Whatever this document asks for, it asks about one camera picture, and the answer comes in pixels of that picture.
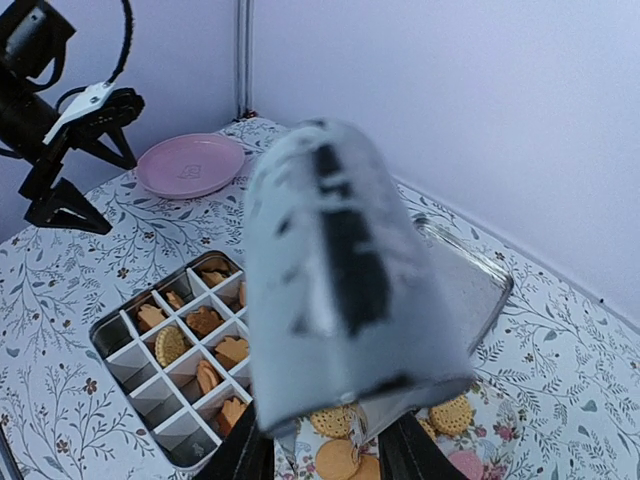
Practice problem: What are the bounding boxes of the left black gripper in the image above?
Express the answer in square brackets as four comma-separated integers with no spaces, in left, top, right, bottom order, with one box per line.
[19,126,137,235]

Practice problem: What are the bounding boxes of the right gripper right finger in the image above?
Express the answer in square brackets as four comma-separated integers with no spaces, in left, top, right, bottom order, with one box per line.
[378,412,467,480]

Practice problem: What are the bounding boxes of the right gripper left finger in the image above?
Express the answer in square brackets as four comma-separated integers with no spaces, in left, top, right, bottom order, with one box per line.
[194,404,275,480]

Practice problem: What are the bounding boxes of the pink sandwich cookie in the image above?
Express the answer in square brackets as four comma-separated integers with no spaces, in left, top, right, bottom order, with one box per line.
[448,450,484,480]

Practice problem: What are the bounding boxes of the pink divided cookie tin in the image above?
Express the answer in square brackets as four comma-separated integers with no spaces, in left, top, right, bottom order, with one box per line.
[89,250,253,473]

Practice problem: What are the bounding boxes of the yellow sandwich biscuit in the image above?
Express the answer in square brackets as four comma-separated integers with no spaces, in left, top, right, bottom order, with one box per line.
[154,325,189,368]

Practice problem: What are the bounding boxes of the metal serving tongs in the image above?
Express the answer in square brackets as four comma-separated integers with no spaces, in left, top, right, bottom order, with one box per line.
[243,119,473,436]

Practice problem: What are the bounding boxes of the orange swirl cookie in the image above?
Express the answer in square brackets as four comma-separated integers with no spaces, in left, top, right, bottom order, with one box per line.
[137,303,166,333]

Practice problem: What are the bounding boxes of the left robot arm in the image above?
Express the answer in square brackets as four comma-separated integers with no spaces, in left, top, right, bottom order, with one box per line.
[1,1,145,235]

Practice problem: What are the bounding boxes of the floral cookie tray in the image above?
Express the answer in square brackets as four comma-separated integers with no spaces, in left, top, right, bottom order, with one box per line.
[274,382,528,479]

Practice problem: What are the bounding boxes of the pink plate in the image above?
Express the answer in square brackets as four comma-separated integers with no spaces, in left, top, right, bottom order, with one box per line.
[136,133,245,200]

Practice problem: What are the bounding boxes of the silver metal tray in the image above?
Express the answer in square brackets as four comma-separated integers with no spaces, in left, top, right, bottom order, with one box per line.
[413,217,514,353]

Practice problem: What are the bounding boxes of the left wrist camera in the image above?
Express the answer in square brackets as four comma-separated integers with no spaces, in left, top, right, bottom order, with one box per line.
[43,82,145,145]

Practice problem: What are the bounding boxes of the black camera cable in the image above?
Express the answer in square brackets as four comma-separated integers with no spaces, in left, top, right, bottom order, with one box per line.
[54,0,135,109]

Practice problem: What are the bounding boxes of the left aluminium frame post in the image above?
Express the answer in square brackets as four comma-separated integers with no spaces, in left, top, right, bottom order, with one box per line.
[234,0,254,118]

